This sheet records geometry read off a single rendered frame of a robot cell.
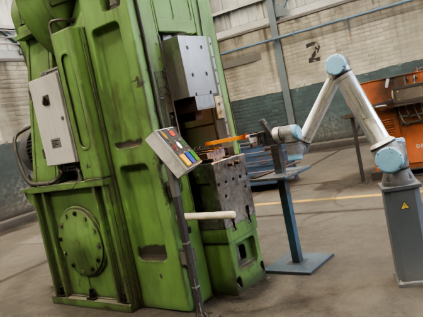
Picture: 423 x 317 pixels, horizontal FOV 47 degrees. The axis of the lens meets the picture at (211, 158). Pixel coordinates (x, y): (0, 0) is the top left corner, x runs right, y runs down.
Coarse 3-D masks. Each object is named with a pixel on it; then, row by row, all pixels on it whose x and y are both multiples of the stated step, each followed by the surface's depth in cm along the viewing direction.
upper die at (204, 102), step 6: (198, 96) 324; (204, 96) 329; (210, 96) 334; (174, 102) 333; (180, 102) 330; (186, 102) 326; (192, 102) 323; (198, 102) 324; (204, 102) 328; (210, 102) 334; (180, 108) 331; (186, 108) 327; (192, 108) 324; (198, 108) 323; (204, 108) 328
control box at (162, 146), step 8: (168, 128) 287; (152, 136) 265; (160, 136) 265; (168, 136) 276; (176, 136) 289; (152, 144) 266; (160, 144) 265; (168, 144) 266; (176, 144) 278; (160, 152) 266; (168, 152) 265; (176, 152) 268; (184, 152) 280; (168, 160) 265; (176, 160) 264; (200, 160) 293; (176, 168) 265; (184, 168) 264; (192, 168) 279; (176, 176) 265
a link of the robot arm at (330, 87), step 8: (328, 80) 293; (328, 88) 293; (336, 88) 294; (320, 96) 297; (328, 96) 295; (320, 104) 297; (328, 104) 297; (312, 112) 301; (320, 112) 298; (312, 120) 301; (320, 120) 301; (304, 128) 305; (312, 128) 302; (304, 136) 304; (312, 136) 305; (304, 144) 305; (304, 152) 304
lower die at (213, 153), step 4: (212, 148) 333; (220, 148) 337; (196, 152) 339; (200, 152) 333; (204, 152) 331; (208, 152) 329; (212, 152) 329; (216, 152) 333; (220, 152) 337; (224, 152) 340; (200, 156) 328; (204, 156) 326; (208, 156) 326; (212, 156) 329; (216, 156) 332; (220, 156) 336; (224, 156) 340
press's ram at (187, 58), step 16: (176, 48) 316; (192, 48) 324; (176, 64) 319; (192, 64) 323; (208, 64) 337; (176, 80) 321; (192, 80) 321; (208, 80) 335; (176, 96) 324; (192, 96) 320
